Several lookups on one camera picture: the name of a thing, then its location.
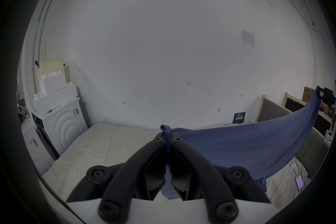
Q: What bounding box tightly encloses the wooden framed black board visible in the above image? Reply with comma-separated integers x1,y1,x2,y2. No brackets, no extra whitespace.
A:
283,92,332,136

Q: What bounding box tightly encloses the white appliance with barcode sticker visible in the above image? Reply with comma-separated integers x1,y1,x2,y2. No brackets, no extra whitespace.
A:
22,117,54,174

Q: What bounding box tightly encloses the dark blue printed card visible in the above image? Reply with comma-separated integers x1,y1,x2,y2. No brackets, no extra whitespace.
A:
233,112,247,124

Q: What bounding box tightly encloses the dark blue shirt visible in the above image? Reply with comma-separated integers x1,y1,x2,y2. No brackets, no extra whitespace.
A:
160,86,322,200

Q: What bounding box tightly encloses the phone with pink case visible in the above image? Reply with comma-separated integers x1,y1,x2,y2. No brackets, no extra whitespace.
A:
295,174,305,191

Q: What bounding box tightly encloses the white paper notice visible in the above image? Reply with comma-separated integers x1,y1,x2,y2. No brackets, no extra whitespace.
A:
240,29,255,47

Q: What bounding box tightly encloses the white washing machine with boxes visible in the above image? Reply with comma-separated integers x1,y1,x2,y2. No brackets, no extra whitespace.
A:
31,59,89,161

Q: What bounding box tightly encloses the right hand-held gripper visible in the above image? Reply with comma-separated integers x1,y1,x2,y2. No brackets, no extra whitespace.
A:
316,86,336,147

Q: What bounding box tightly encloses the bed with beige sheet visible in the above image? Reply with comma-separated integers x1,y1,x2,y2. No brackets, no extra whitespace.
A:
42,120,311,211

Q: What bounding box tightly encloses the grey padded headboard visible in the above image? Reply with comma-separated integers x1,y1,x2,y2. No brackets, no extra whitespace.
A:
257,95,330,180

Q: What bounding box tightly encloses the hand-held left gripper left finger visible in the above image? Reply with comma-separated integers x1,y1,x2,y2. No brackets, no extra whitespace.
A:
66,132,168,221

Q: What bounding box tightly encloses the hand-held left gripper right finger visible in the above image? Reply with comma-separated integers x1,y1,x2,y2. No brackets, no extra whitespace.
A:
169,134,271,221

